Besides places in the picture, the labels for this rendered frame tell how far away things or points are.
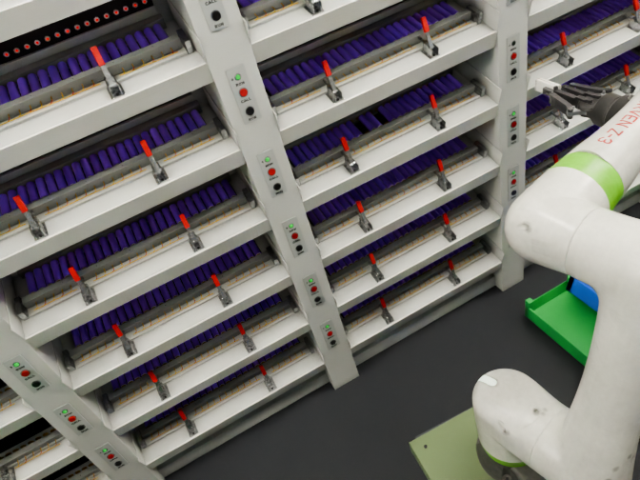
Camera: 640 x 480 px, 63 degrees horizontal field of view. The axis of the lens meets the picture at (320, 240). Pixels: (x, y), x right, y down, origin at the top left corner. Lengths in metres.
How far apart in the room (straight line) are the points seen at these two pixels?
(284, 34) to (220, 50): 0.14
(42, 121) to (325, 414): 1.19
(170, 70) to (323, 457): 1.18
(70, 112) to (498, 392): 0.96
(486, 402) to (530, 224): 0.39
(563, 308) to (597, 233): 1.17
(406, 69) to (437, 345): 0.96
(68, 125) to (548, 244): 0.86
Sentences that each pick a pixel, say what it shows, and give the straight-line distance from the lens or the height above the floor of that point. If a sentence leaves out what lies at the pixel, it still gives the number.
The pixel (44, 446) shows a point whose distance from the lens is 1.68.
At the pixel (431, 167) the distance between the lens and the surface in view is 1.59.
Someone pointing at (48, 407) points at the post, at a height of 0.54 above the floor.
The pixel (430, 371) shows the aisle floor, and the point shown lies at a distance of 1.82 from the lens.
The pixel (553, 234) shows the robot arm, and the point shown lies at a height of 0.94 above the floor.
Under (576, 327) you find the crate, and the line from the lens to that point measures 1.93.
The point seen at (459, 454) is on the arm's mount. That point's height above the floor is 0.32.
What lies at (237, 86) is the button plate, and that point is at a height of 1.09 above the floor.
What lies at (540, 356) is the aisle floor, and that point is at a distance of 1.85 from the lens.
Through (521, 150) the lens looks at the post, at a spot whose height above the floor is 0.57.
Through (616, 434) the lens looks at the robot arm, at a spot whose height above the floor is 0.66.
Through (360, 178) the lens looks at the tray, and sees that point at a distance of 1.36.
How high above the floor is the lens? 1.50
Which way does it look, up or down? 40 degrees down
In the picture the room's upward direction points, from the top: 18 degrees counter-clockwise
